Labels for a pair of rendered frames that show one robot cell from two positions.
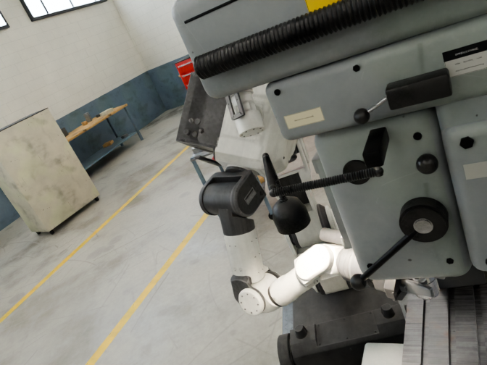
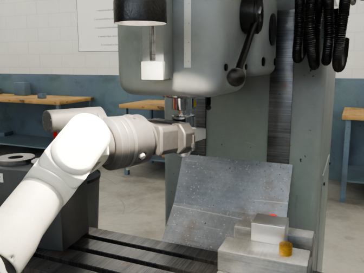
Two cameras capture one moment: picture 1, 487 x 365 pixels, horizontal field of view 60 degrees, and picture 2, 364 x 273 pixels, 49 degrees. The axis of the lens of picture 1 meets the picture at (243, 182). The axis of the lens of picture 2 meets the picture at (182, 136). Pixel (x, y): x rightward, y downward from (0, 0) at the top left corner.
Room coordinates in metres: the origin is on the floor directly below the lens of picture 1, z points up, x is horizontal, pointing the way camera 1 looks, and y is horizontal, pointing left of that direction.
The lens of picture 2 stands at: (0.80, 0.50, 1.37)
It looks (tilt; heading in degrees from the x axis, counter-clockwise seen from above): 10 degrees down; 261
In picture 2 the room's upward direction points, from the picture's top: straight up
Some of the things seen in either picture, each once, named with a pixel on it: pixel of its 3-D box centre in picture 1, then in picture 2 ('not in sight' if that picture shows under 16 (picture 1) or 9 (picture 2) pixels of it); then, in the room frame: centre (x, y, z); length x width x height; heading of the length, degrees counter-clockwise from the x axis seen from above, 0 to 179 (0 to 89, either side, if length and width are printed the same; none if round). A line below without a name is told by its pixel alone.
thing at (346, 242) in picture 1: (340, 200); (156, 13); (0.73, -0.16, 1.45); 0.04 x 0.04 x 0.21; 57
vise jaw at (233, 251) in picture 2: not in sight; (263, 260); (0.55, -0.11, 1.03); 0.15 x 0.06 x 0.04; 148
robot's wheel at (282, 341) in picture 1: (290, 358); not in sight; (1.37, 0.12, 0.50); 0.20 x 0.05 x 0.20; 165
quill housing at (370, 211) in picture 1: (397, 179); (185, 6); (0.67, -0.25, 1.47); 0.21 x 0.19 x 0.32; 147
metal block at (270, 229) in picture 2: not in sight; (270, 235); (0.53, -0.16, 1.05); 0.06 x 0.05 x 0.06; 148
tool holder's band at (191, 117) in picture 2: not in sight; (183, 117); (0.67, -0.25, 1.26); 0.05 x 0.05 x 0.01
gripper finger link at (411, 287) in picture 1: (416, 290); (195, 135); (0.65, -0.22, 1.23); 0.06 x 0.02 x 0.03; 34
